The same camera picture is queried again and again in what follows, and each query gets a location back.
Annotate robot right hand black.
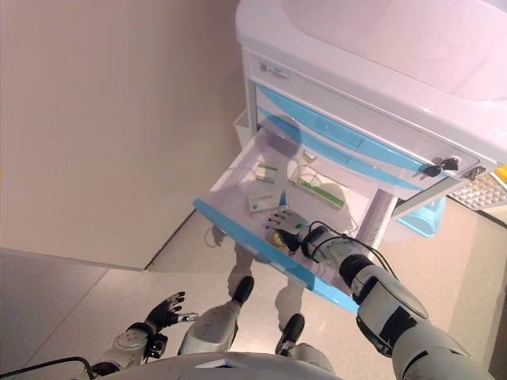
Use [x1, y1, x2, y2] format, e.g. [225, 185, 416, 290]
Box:
[261, 209, 310, 255]

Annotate robot left hand black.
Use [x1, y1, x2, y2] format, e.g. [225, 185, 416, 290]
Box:
[144, 291, 200, 330]

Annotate clear bottle yellow capsules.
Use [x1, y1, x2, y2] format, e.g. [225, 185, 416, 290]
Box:
[265, 228, 299, 255]

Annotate blue front cart drawer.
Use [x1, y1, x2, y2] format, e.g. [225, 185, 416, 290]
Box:
[191, 126, 399, 317]
[256, 104, 424, 192]
[254, 84, 437, 180]

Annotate white blue medicine box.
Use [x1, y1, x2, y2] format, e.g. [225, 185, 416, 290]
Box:
[246, 189, 292, 216]

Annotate long white green medicine box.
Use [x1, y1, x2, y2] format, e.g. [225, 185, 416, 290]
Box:
[290, 175, 346, 212]

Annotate small white green medicine box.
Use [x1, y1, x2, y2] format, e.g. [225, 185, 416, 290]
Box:
[253, 161, 279, 185]

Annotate grey robot torso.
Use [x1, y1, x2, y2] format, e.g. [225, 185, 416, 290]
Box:
[106, 350, 330, 380]

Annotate robot right leg silver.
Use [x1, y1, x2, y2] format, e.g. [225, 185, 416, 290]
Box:
[274, 313, 334, 374]

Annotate white side bin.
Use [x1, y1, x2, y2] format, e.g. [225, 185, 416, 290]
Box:
[232, 109, 251, 154]

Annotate light blue waste bin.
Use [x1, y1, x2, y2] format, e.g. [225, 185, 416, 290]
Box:
[395, 195, 449, 241]

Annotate black cart keys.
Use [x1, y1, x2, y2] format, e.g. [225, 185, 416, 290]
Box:
[411, 155, 463, 180]

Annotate white medical cart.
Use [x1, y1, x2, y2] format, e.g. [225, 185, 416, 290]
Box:
[233, 0, 507, 247]

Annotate white mesh basket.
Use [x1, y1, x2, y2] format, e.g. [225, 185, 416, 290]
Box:
[450, 161, 507, 211]

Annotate metal cart side lock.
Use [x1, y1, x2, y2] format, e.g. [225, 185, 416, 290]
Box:
[463, 165, 488, 181]

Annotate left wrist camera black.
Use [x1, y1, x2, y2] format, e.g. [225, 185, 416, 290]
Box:
[146, 333, 169, 362]

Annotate thin white cord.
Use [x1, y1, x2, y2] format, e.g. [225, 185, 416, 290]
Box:
[292, 163, 318, 188]

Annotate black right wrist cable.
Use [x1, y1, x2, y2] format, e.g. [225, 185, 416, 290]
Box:
[307, 220, 398, 279]

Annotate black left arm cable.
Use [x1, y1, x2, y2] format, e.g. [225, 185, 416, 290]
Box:
[0, 355, 120, 380]

